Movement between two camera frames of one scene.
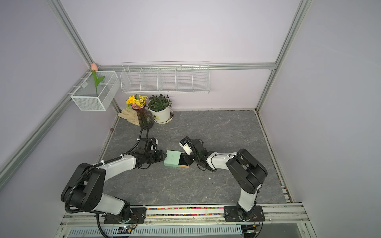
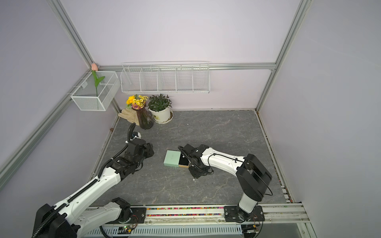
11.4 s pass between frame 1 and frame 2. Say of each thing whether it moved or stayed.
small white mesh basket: stayed
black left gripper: moved
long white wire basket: stayed
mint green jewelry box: stayed
